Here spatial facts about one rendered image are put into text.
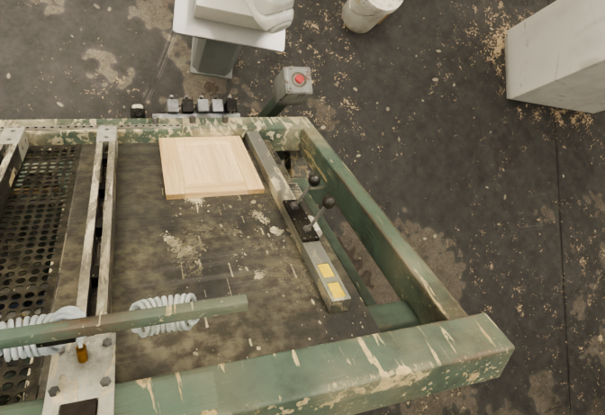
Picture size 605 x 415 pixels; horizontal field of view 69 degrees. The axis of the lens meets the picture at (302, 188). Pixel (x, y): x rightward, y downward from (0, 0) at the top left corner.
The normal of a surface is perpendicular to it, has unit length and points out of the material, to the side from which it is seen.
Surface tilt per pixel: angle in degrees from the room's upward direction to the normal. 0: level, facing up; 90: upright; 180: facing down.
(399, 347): 51
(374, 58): 0
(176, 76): 0
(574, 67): 90
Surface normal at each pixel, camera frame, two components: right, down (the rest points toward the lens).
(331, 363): 0.12, -0.85
